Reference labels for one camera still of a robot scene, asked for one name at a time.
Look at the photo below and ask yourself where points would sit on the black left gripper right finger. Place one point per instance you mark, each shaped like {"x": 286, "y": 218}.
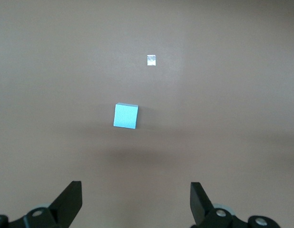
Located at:
{"x": 201, "y": 209}

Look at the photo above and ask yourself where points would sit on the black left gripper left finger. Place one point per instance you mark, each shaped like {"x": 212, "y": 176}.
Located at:
{"x": 66, "y": 204}

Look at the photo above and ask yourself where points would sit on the light blue foam block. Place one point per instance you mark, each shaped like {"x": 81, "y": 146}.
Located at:
{"x": 125, "y": 116}

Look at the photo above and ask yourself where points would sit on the small tape patch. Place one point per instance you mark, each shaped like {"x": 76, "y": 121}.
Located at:
{"x": 151, "y": 60}

